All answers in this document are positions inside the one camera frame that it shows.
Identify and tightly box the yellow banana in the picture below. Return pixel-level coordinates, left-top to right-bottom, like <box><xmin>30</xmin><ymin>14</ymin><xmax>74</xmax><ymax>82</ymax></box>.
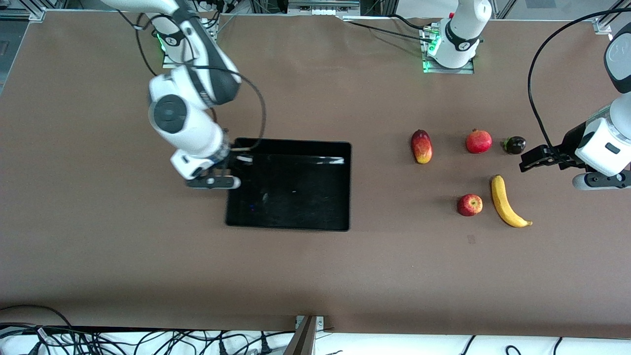
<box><xmin>491</xmin><ymin>175</ymin><xmax>533</xmax><ymax>228</ymax></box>

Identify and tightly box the red apple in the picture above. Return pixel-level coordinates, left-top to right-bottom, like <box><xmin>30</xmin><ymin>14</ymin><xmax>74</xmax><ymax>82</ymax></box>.
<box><xmin>457</xmin><ymin>194</ymin><xmax>484</xmax><ymax>217</ymax></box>

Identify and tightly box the black plastic box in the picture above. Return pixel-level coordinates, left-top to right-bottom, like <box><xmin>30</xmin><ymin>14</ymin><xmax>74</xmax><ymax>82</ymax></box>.
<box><xmin>225</xmin><ymin>138</ymin><xmax>352</xmax><ymax>232</ymax></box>

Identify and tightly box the dark purple eggplant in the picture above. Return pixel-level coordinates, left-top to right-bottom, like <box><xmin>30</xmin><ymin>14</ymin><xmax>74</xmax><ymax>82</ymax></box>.
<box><xmin>501</xmin><ymin>136</ymin><xmax>527</xmax><ymax>155</ymax></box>

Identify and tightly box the red pomegranate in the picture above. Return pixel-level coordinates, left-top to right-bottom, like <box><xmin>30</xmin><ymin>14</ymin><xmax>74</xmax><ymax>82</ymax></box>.
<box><xmin>466</xmin><ymin>129</ymin><xmax>493</xmax><ymax>154</ymax></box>

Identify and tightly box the red yellow mango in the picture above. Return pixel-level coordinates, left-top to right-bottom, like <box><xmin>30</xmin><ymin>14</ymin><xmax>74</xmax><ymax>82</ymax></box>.
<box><xmin>411</xmin><ymin>129</ymin><xmax>433</xmax><ymax>165</ymax></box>

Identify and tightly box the white power strip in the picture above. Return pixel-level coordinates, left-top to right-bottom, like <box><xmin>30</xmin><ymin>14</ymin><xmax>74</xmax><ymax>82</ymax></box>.
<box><xmin>288</xmin><ymin>0</ymin><xmax>361</xmax><ymax>16</ymax></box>

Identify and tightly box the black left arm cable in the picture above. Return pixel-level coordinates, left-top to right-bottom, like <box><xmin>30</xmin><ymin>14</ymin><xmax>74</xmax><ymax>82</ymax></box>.
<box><xmin>527</xmin><ymin>8</ymin><xmax>631</xmax><ymax>153</ymax></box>

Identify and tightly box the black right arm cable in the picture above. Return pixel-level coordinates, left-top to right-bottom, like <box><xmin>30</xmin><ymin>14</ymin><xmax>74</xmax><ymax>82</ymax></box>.
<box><xmin>117</xmin><ymin>9</ymin><xmax>267</xmax><ymax>150</ymax></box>

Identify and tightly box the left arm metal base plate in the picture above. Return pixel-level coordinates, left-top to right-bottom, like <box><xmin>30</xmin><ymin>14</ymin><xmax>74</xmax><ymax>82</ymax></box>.
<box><xmin>421</xmin><ymin>25</ymin><xmax>475</xmax><ymax>74</ymax></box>

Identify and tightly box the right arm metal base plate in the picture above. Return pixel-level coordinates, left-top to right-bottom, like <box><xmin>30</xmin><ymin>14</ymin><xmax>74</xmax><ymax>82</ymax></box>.
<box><xmin>162</xmin><ymin>27</ymin><xmax>214</xmax><ymax>70</ymax></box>

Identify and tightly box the aluminium frame profile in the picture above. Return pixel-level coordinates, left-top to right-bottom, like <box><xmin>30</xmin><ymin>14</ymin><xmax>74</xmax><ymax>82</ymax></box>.
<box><xmin>593</xmin><ymin>0</ymin><xmax>631</xmax><ymax>35</ymax></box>
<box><xmin>0</xmin><ymin>0</ymin><xmax>47</xmax><ymax>23</ymax></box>

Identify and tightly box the metal table bracket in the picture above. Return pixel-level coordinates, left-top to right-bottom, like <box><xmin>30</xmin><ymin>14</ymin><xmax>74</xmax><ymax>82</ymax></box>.
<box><xmin>283</xmin><ymin>315</ymin><xmax>326</xmax><ymax>355</ymax></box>

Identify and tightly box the black cable to arm base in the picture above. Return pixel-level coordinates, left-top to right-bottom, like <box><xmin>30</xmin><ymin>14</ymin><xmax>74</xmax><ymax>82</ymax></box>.
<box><xmin>345</xmin><ymin>14</ymin><xmax>438</xmax><ymax>43</ymax></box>

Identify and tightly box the long looping black floor cable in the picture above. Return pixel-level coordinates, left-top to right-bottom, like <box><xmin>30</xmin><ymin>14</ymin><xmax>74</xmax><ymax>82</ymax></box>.
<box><xmin>0</xmin><ymin>304</ymin><xmax>75</xmax><ymax>333</ymax></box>

